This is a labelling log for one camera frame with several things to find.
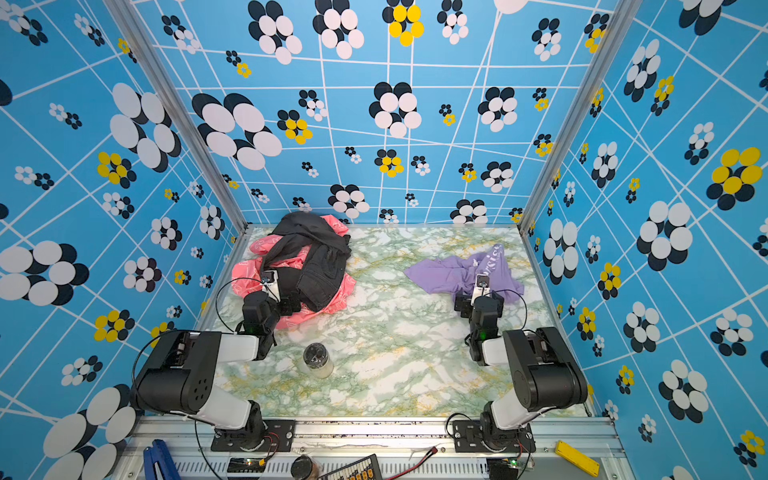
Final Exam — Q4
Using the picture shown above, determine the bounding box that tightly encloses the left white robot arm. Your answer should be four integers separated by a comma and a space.
131, 288, 296, 453

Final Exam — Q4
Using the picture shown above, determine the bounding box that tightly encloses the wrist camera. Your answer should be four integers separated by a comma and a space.
471, 274, 490, 303
261, 270, 281, 302

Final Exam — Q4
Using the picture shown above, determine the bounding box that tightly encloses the round dark cap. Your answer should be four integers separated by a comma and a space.
290, 454, 320, 480

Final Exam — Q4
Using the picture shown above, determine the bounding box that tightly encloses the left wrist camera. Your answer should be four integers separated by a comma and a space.
261, 270, 281, 302

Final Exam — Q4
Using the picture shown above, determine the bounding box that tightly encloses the black keypad device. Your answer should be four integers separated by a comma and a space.
318, 454, 384, 480

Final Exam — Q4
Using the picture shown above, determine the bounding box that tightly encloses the black denim cloth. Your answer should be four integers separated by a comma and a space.
276, 245, 355, 313

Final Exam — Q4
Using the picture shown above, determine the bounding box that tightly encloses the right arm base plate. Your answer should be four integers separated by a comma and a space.
447, 419, 536, 455

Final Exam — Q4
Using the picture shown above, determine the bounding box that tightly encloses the purple cloth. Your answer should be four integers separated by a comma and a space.
404, 244, 525, 302

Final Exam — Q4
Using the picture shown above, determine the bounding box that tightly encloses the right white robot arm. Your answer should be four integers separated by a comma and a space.
451, 292, 588, 453

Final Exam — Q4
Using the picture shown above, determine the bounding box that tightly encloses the dark grey cloth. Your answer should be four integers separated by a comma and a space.
260, 211, 351, 269

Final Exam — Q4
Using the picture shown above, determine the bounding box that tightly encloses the clear jar black lid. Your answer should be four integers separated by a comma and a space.
303, 342, 334, 379

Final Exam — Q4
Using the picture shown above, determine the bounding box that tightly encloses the blue clamp tool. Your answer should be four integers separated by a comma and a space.
143, 439, 181, 480

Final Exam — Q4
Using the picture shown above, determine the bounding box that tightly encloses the pink patterned cloth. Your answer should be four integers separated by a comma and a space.
231, 234, 354, 330

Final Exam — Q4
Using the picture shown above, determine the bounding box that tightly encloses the red cable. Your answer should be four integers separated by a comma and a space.
383, 446, 439, 480

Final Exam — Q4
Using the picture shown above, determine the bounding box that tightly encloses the small circuit board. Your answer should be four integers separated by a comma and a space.
227, 457, 267, 475

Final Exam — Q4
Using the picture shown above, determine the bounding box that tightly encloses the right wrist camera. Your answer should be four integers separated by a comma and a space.
471, 274, 490, 303

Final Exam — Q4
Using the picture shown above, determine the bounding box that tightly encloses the aluminium front rail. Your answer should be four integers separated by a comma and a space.
112, 417, 634, 479

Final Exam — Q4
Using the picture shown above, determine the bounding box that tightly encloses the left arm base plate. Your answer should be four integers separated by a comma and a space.
210, 419, 297, 453

